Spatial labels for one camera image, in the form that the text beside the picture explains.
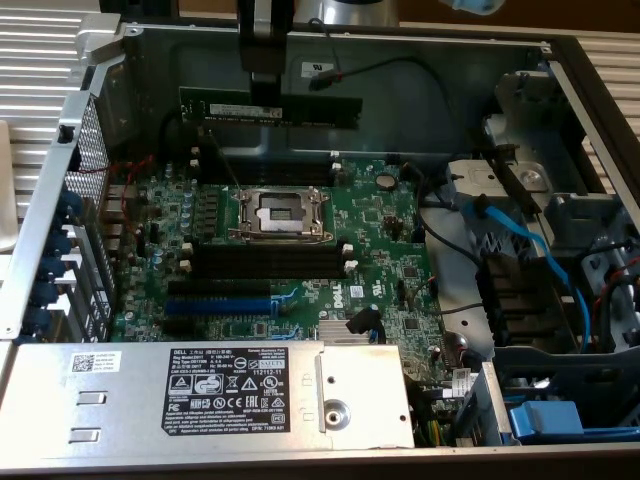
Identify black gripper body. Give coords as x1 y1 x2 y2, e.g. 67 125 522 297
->
238 0 292 77

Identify black RAM stick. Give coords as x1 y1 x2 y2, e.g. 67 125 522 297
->
178 85 364 131

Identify black RAM slot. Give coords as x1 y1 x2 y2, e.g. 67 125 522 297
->
179 258 355 271
198 162 337 177
190 267 348 280
198 141 336 157
191 240 347 253
190 249 347 262
198 152 336 167
198 172 337 187

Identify thin socket locking lever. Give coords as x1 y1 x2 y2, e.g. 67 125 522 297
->
206 128 243 193

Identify metal CPU socket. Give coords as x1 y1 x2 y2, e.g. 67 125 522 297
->
227 184 337 247

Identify open metal PC case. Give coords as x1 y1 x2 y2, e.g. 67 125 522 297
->
0 13 640 474

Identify green motherboard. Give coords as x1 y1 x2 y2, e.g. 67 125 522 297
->
112 139 484 401

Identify blue expansion slot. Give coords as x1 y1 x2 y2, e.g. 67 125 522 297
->
165 297 274 317

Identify silver disk bay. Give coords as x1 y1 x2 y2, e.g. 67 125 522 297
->
446 158 519 214

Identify silver chipset heat sink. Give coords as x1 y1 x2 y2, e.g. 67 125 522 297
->
318 319 374 347

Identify short black expansion slot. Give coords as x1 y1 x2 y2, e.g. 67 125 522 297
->
161 319 198 338

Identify black ribbed drive carrier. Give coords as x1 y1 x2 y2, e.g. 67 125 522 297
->
476 253 577 347

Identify power supply with label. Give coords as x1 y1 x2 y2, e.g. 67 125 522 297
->
0 341 417 451

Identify black wire with plug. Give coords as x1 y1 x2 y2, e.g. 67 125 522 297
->
306 17 437 96

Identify thin red wire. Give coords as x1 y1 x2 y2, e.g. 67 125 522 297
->
78 153 157 237

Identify white case corner bracket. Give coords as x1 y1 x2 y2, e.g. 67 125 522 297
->
74 13 124 54

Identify black plug with blue wire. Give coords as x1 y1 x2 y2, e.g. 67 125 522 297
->
344 304 385 338

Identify blue SATA wire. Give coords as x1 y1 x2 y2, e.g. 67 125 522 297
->
460 196 594 352

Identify blue plastic bay handle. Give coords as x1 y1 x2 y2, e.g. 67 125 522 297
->
506 399 587 445

